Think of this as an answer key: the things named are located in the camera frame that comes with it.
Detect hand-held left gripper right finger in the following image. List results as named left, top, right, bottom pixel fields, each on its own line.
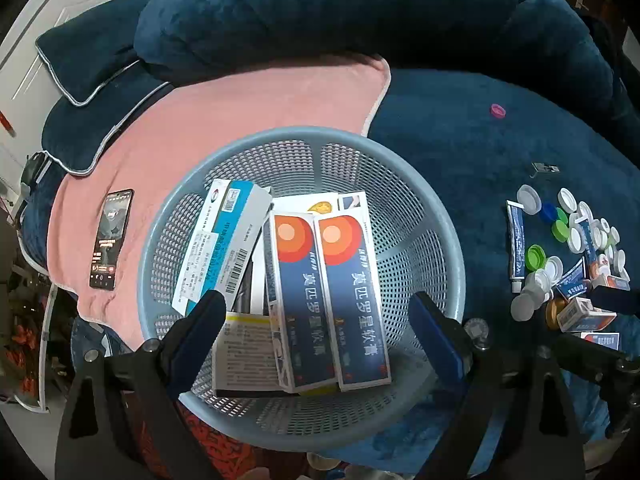
left=407, top=291, right=586, bottom=480

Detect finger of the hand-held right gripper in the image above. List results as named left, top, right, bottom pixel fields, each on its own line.
left=562, top=332, right=640, bottom=441
left=585, top=285, right=640, bottom=316

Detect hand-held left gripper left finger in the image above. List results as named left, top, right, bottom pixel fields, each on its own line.
left=54, top=290, right=228, bottom=480

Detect small white blue medicine box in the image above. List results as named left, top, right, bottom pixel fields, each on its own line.
left=556, top=297, right=617, bottom=332

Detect blue white ointment tube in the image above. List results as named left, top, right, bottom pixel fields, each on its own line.
left=575, top=212, right=611, bottom=281
left=506, top=200, right=528, bottom=293

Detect blue orange ointment box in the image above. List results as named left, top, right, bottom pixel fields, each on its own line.
left=311, top=212, right=392, bottom=392
left=267, top=210, right=341, bottom=395

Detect white teal-striped medicine box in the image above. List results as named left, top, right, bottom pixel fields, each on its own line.
left=171, top=179, right=273, bottom=317

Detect blue plastic mesh basket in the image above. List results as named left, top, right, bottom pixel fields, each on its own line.
left=136, top=125, right=467, bottom=453

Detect pile of plastic bottle caps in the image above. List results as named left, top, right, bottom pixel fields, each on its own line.
left=510, top=184, right=628, bottom=322

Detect white box with yellow print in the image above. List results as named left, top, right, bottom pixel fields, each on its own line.
left=272, top=192, right=341, bottom=218

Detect red patterned cloth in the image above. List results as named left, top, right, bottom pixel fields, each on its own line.
left=140, top=400, right=306, bottom=480

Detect black smartphone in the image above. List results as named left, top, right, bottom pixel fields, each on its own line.
left=89, top=188, right=135, bottom=291

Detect pink towel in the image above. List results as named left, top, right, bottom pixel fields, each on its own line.
left=47, top=52, right=392, bottom=356

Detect dark hanging clothes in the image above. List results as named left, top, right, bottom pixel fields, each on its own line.
left=565, top=0, right=640, bottom=126

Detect dark blue piped pillow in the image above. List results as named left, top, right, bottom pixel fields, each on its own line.
left=35, top=0, right=173, bottom=177

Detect dark blue rolled quilt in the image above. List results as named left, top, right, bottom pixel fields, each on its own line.
left=134, top=0, right=626, bottom=126

